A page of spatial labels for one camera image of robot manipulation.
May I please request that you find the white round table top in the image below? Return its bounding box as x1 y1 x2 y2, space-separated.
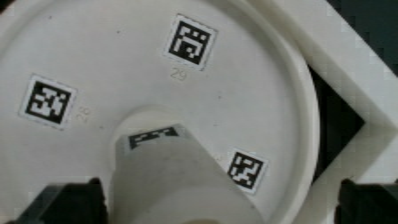
0 0 319 224

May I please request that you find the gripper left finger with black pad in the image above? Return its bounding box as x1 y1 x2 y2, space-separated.
14 178 108 224

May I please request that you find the white cylindrical table leg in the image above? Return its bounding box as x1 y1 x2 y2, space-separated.
111 125 262 224

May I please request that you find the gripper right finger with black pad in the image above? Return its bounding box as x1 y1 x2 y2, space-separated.
333 179 398 224

